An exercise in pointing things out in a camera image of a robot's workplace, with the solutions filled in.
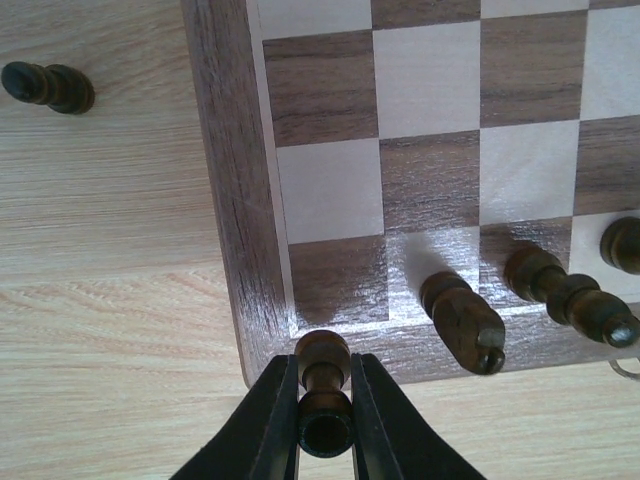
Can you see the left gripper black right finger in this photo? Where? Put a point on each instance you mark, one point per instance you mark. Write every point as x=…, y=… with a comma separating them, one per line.
x=392, y=440

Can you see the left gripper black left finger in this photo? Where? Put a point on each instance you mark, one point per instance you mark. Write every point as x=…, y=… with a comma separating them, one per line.
x=260, y=439

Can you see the dark chess piece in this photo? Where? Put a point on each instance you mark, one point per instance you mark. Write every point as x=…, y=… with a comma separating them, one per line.
x=325, y=413
x=470, y=328
x=576, y=300
x=620, y=245
x=63, y=89

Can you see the wooden chess board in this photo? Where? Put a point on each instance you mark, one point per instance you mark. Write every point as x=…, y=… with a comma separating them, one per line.
x=355, y=148

